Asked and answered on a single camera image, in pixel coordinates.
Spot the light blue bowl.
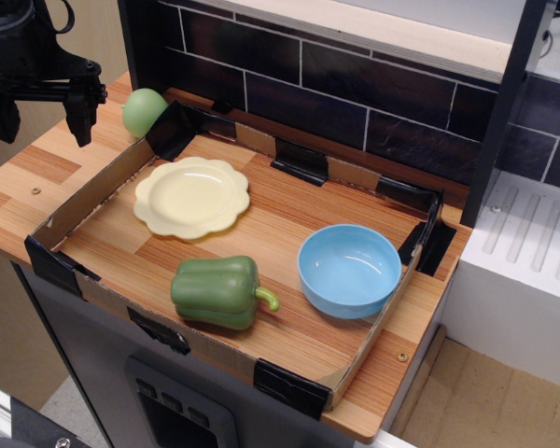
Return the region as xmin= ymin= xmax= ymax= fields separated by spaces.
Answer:
xmin=297 ymin=224 xmax=401 ymax=319

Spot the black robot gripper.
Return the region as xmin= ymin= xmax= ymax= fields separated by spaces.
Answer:
xmin=0 ymin=8 xmax=106 ymax=147

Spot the cardboard tray with black tape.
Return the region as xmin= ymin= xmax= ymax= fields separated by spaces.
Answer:
xmin=25 ymin=103 xmax=464 ymax=437

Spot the grey toy oven front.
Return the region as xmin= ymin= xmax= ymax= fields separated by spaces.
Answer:
xmin=123 ymin=355 xmax=240 ymax=448

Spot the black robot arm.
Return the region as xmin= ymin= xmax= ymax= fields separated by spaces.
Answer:
xmin=0 ymin=0 xmax=107 ymax=147

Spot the dark grey vertical post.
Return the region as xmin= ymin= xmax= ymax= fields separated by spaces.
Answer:
xmin=460 ymin=0 xmax=557 ymax=228

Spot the light wooden upper shelf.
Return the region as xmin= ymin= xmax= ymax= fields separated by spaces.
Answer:
xmin=186 ymin=0 xmax=526 ymax=85

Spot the pale yellow scalloped plate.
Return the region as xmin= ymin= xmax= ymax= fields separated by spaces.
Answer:
xmin=133 ymin=157 xmax=250 ymax=240

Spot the white toy sink drainboard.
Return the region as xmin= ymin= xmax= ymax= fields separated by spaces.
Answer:
xmin=441 ymin=172 xmax=560 ymax=385

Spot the light green round toy fruit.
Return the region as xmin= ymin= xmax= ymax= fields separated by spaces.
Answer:
xmin=121 ymin=88 xmax=168 ymax=138

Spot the green toy bell pepper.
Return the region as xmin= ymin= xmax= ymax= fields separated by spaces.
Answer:
xmin=170 ymin=256 xmax=280 ymax=330

